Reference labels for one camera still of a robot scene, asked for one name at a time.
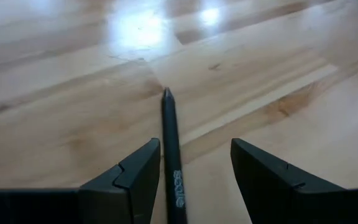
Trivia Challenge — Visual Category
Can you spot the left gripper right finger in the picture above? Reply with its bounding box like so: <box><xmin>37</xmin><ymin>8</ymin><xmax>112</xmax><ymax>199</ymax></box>
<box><xmin>231</xmin><ymin>138</ymin><xmax>358</xmax><ymax>224</ymax></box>

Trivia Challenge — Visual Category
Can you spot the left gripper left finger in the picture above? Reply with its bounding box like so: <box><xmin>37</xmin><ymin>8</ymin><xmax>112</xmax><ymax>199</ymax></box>
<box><xmin>0</xmin><ymin>138</ymin><xmax>162</xmax><ymax>224</ymax></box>

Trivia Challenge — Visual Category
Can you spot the black pen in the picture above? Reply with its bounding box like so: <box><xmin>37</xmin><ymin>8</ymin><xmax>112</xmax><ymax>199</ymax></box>
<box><xmin>160</xmin><ymin>87</ymin><xmax>189</xmax><ymax>224</ymax></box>

